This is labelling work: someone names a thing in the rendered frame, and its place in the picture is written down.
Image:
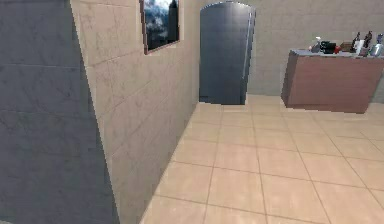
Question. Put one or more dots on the brown framed wall picture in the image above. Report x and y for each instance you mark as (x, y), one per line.
(161, 25)

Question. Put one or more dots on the brown counter with grey top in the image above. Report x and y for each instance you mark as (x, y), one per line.
(333, 83)

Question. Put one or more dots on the black toaster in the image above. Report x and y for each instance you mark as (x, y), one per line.
(328, 47)

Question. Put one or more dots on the brown box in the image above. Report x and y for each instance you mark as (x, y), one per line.
(346, 46)

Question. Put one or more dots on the red round object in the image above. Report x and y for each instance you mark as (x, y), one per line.
(337, 49)

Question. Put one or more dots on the dark brown statue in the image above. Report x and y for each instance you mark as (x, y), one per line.
(368, 39)

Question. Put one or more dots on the white cup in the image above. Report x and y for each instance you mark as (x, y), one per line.
(360, 46)

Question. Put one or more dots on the silver kettle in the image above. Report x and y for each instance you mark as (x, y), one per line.
(377, 47)

